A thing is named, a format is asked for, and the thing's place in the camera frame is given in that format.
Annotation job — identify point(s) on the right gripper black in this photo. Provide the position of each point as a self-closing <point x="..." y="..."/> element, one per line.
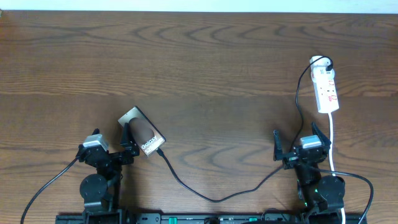
<point x="291" y="159"/>

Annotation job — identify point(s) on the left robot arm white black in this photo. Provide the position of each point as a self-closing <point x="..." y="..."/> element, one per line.
<point x="100" y="191"/>

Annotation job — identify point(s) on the white power strip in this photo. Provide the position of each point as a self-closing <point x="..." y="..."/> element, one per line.
<point x="322" y="75"/>

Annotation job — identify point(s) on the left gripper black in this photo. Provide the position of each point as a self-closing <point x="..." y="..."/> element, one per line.
<point x="130" y="151"/>

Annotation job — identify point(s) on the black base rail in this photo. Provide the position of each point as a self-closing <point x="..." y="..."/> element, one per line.
<point x="269" y="216"/>

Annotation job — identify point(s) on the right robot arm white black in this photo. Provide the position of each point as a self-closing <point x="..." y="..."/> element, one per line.
<point x="321" y="190"/>

